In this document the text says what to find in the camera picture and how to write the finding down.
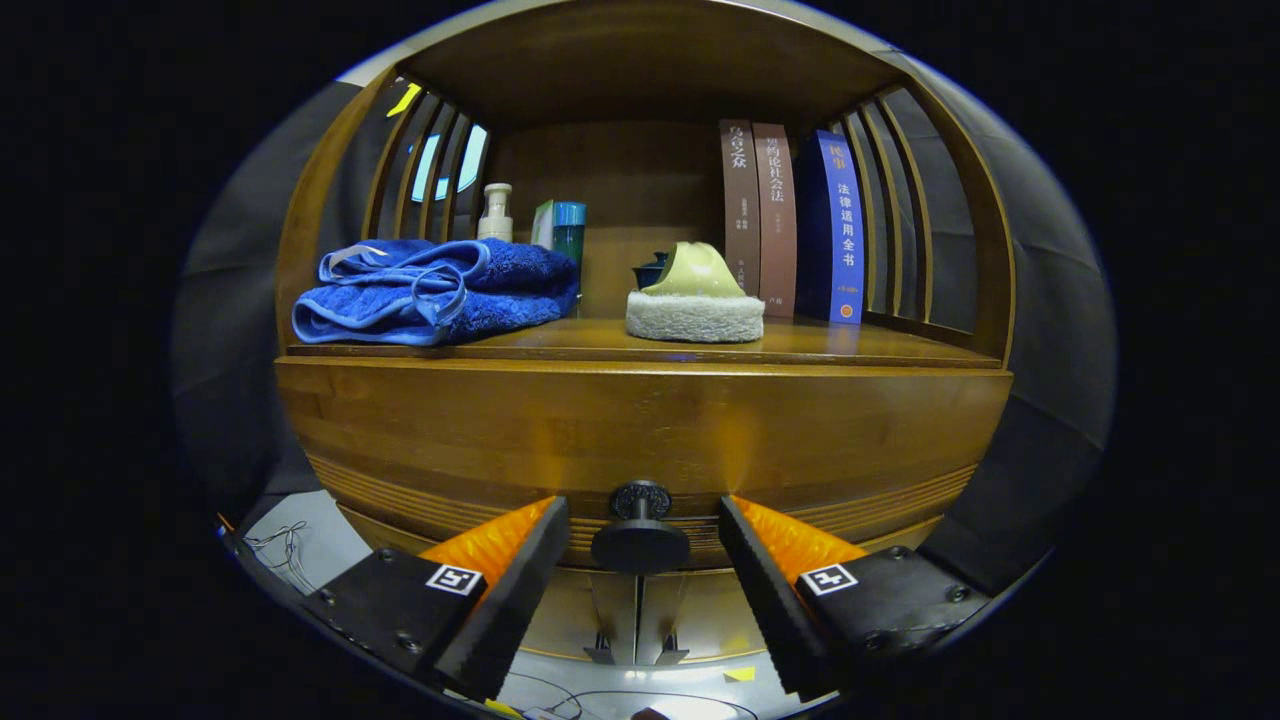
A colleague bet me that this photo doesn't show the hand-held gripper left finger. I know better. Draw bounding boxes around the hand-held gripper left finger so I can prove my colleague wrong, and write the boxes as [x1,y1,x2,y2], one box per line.
[303,495,572,703]

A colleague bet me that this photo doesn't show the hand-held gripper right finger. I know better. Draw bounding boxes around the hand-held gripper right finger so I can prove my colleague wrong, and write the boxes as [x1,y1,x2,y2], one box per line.
[718,494,991,703]

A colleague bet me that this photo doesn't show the wooden drawer with black knob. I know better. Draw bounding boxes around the wooden drawer with black knob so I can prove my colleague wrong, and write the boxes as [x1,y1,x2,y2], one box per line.
[275,355,1014,576]

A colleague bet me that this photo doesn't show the green scrubber with white pad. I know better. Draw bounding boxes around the green scrubber with white pad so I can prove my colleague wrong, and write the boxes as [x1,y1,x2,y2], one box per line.
[625,241,766,344]

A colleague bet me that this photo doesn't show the wooden countertop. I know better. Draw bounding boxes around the wooden countertop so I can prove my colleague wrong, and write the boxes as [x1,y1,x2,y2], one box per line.
[288,315,1003,369]

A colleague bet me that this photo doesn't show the brown wooden cabinet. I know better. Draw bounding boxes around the brown wooden cabinet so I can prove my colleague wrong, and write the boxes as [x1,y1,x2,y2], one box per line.
[272,0,1016,666]

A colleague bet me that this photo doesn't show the blue folded towel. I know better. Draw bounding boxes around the blue folded towel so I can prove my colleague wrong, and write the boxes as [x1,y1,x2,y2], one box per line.
[291,238,581,347]

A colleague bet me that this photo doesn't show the white pump bottle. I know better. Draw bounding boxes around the white pump bottle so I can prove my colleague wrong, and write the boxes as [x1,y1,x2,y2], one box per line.
[477,183,514,244]

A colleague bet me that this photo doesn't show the blue book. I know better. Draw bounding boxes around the blue book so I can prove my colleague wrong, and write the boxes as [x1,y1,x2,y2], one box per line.
[797,130,865,325]

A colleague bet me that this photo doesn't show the reddish brown book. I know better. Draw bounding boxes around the reddish brown book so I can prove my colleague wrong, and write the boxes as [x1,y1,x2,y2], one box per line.
[751,122,798,319]

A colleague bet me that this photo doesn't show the dark brown book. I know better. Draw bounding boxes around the dark brown book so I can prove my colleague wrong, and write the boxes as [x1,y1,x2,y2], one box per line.
[719,119,761,298]

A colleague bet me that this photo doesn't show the black floor cable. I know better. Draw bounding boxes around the black floor cable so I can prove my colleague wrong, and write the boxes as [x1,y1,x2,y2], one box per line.
[500,670,761,720]

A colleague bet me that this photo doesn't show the thin grey cable bundle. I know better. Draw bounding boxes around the thin grey cable bundle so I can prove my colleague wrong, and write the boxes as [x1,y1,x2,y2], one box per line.
[245,520,311,591]

